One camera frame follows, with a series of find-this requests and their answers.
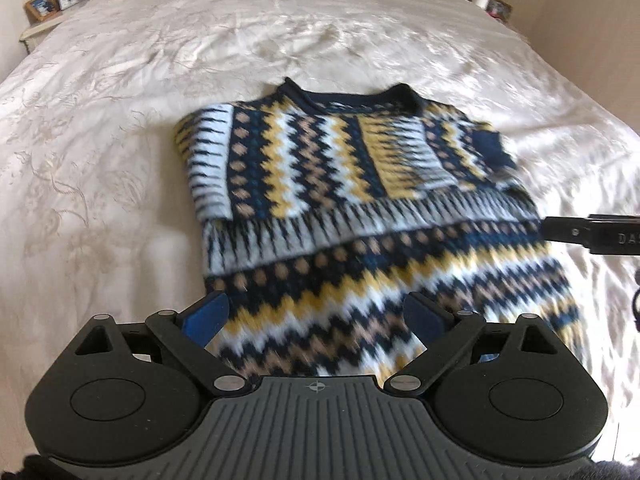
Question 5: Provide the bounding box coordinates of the dark fuzzy cloth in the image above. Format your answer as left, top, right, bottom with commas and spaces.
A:
550, 447, 640, 480

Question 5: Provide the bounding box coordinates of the cream nightstand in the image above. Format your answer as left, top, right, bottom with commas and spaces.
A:
20, 12, 68, 56
452, 0, 518, 28

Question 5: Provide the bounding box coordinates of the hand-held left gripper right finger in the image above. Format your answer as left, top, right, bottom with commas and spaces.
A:
384, 290, 552, 397

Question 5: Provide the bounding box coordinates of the cream embroidered bedspread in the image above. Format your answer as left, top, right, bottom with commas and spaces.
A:
0, 0, 640, 461

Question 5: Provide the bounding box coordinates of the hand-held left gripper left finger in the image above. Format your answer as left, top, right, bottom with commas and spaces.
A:
74, 290, 252, 397

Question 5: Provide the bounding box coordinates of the wooden photo frame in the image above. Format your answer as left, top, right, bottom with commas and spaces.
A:
25, 0, 59, 22

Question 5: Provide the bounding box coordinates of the patterned knit sweater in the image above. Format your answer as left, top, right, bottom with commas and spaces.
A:
172, 77, 588, 378

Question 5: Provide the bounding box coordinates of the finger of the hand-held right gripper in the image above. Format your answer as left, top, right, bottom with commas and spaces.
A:
542, 216, 593, 250

